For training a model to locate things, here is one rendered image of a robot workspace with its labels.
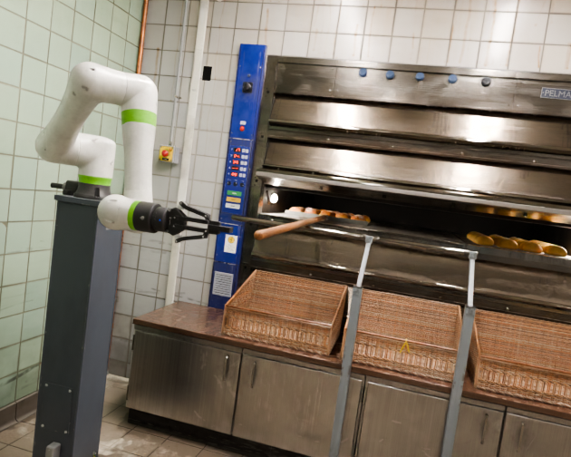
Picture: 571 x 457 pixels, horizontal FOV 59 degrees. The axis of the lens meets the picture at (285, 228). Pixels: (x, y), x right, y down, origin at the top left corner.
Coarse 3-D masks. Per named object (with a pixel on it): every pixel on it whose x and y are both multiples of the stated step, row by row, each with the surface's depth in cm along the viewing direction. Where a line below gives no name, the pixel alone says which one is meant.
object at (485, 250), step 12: (264, 216) 295; (276, 216) 294; (336, 228) 285; (348, 228) 283; (360, 228) 281; (408, 240) 275; (420, 240) 273; (432, 240) 272; (444, 240) 273; (480, 252) 266; (492, 252) 264; (504, 252) 263; (516, 252) 261; (552, 264) 257; (564, 264) 256
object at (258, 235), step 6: (324, 216) 316; (294, 222) 213; (300, 222) 224; (306, 222) 241; (312, 222) 259; (270, 228) 168; (276, 228) 175; (282, 228) 183; (288, 228) 195; (294, 228) 209; (258, 234) 154; (264, 234) 156; (270, 234) 164; (276, 234) 176
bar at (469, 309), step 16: (272, 224) 255; (368, 240) 242; (384, 240) 241; (400, 240) 240; (352, 304) 224; (352, 320) 224; (464, 320) 212; (352, 336) 224; (464, 336) 212; (352, 352) 225; (464, 352) 212; (464, 368) 213; (336, 416) 228; (448, 416) 215; (336, 432) 228; (448, 432) 215; (336, 448) 228; (448, 448) 216
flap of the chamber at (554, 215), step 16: (256, 176) 283; (272, 176) 278; (288, 176) 276; (336, 192) 287; (352, 192) 279; (368, 192) 272; (384, 192) 265; (400, 192) 261; (416, 192) 259; (448, 208) 273; (464, 208) 266; (480, 208) 259; (496, 208) 253; (512, 208) 247; (528, 208) 245; (544, 208) 244
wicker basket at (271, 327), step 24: (240, 288) 269; (264, 288) 291; (288, 288) 288; (312, 288) 285; (336, 288) 282; (240, 312) 248; (264, 312) 245; (288, 312) 284; (312, 312) 282; (336, 312) 250; (240, 336) 248; (264, 336) 246; (288, 336) 243; (312, 336) 240; (336, 336) 264
